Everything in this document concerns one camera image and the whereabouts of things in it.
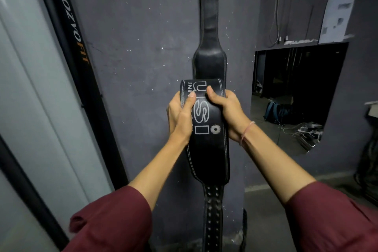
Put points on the person's right forearm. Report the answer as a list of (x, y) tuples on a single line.
[(277, 163)]

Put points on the person's right thumb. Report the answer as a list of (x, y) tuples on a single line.
[(214, 95)]

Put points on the printed black leather lifting belt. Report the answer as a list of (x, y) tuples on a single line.
[(209, 154)]

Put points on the person's left forearm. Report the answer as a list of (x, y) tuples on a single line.
[(161, 169)]

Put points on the wall mirror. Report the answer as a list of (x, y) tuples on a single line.
[(304, 89)]

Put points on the white paper sheet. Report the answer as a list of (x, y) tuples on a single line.
[(336, 20)]

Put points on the pink wrist band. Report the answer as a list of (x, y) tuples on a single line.
[(246, 132)]

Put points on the plain black leather lifting belt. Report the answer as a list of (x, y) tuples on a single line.
[(209, 54)]

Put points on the black frame bar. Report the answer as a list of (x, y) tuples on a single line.
[(26, 189)]

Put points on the white box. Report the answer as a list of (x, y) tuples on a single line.
[(373, 109)]

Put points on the person's left thumb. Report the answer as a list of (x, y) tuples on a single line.
[(191, 104)]

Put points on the black bag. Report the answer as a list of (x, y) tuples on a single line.
[(369, 169)]

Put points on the black lettered frame post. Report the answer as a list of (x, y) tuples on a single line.
[(79, 54)]

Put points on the blue backpack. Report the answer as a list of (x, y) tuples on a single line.
[(274, 112)]

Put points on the person's right hand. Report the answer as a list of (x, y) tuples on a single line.
[(233, 116)]

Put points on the maroon shirt sleeve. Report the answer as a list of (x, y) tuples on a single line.
[(330, 219), (115, 222)]

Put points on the person's left hand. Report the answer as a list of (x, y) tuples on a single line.
[(177, 119)]

